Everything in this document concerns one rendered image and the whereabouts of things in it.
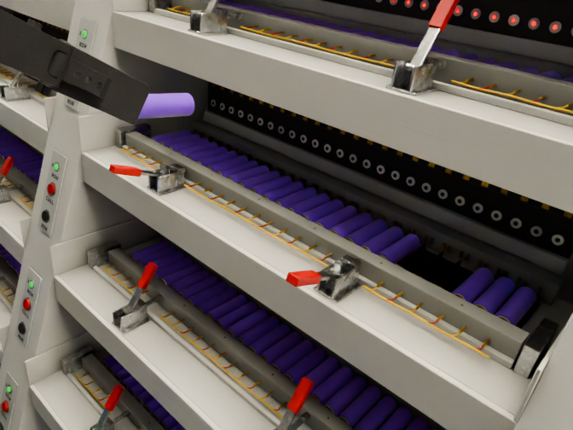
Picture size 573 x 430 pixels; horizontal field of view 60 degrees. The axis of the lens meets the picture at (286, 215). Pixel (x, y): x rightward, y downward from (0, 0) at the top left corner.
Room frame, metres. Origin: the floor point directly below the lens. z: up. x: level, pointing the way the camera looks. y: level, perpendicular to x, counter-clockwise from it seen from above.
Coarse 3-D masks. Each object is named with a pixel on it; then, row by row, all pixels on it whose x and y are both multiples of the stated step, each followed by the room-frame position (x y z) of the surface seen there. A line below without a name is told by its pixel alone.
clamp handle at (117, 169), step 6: (114, 168) 0.53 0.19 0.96; (120, 168) 0.53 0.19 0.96; (126, 168) 0.54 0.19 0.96; (132, 168) 0.55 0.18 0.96; (138, 168) 0.56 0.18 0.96; (162, 168) 0.58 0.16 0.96; (120, 174) 0.53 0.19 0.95; (126, 174) 0.54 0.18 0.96; (132, 174) 0.54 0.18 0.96; (138, 174) 0.55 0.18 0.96; (144, 174) 0.56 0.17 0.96; (150, 174) 0.57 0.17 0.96; (156, 174) 0.57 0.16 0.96; (162, 174) 0.58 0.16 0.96
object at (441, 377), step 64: (128, 128) 0.70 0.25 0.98; (128, 192) 0.60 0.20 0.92; (192, 192) 0.59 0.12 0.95; (384, 192) 0.60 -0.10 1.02; (256, 256) 0.48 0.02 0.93; (320, 320) 0.42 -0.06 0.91; (384, 320) 0.41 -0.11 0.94; (384, 384) 0.39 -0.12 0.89; (448, 384) 0.35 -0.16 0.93; (512, 384) 0.36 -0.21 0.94
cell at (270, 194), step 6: (288, 186) 0.60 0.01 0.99; (294, 186) 0.61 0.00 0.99; (300, 186) 0.61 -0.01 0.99; (270, 192) 0.58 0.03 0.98; (276, 192) 0.58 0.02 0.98; (282, 192) 0.59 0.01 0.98; (288, 192) 0.59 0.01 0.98; (294, 192) 0.60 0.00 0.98; (270, 198) 0.57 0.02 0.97; (276, 198) 0.58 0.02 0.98
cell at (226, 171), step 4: (252, 160) 0.67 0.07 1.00; (240, 164) 0.65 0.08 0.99; (244, 164) 0.65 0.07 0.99; (248, 164) 0.65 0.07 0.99; (252, 164) 0.66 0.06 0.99; (256, 164) 0.66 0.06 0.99; (224, 168) 0.63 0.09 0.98; (228, 168) 0.63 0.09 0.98; (232, 168) 0.63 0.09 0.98; (236, 168) 0.64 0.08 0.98; (240, 168) 0.64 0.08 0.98; (244, 168) 0.64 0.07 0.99; (248, 168) 0.65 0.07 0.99; (220, 172) 0.62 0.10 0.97; (224, 172) 0.62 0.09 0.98; (228, 172) 0.62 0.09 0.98; (232, 172) 0.63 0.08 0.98; (236, 172) 0.63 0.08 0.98; (224, 176) 0.62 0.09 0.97
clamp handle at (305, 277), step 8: (336, 264) 0.43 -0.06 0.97; (288, 272) 0.38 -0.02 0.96; (296, 272) 0.39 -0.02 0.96; (304, 272) 0.39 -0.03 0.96; (312, 272) 0.40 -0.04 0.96; (320, 272) 0.42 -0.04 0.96; (328, 272) 0.42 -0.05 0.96; (336, 272) 0.43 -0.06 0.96; (288, 280) 0.38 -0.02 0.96; (296, 280) 0.37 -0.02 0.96; (304, 280) 0.38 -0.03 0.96; (312, 280) 0.39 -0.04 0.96; (320, 280) 0.40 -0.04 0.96
